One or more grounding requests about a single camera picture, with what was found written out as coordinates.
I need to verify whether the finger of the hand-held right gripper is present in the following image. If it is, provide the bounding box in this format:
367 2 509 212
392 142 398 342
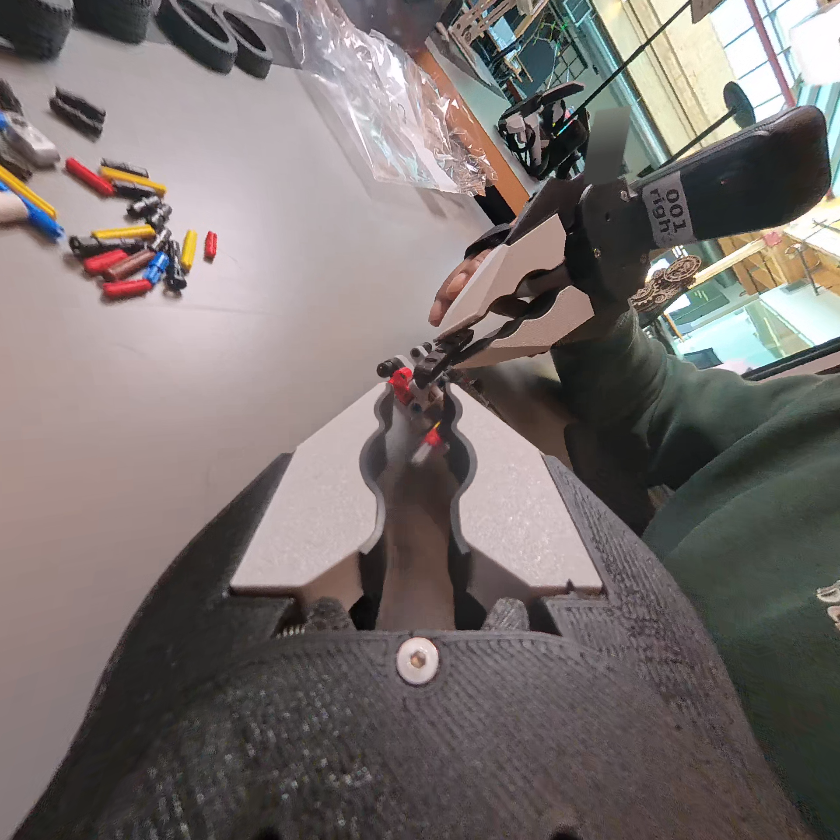
453 284 598 371
437 215 571 340

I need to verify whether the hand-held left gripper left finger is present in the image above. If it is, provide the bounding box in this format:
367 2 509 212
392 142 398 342
230 384 395 614

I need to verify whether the black floor lamp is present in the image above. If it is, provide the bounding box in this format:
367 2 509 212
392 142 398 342
656 80 757 173

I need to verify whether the person's green sweatshirt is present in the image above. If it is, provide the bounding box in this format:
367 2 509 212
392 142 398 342
642 373 840 840

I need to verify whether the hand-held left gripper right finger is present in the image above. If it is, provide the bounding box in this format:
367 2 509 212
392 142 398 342
446 384 605 618

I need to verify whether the lego car chassis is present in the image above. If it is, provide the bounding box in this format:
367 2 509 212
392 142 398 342
376 344 475 468

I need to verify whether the person's right forearm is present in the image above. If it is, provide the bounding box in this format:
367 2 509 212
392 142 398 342
550 307 724 527

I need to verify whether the person's right hand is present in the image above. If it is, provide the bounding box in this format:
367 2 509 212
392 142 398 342
428 252 492 327

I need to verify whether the black rubber lego tire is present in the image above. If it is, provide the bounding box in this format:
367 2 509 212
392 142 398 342
0 0 74 61
156 0 238 74
72 0 160 45
220 8 274 80

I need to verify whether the wooden edged desk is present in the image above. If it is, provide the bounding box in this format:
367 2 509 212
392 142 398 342
412 38 534 212

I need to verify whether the black lego liftarm beam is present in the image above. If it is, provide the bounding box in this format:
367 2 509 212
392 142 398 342
411 328 475 389

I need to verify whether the clear empty plastic bag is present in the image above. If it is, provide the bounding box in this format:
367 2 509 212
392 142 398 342
277 0 501 198

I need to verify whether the wooden gear sculpture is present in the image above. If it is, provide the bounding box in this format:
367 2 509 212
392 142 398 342
629 252 704 317

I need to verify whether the white black headset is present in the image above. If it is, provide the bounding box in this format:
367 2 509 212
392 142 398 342
497 80 593 181

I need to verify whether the pile of loose lego pieces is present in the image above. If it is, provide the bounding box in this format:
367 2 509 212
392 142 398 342
0 77 219 301

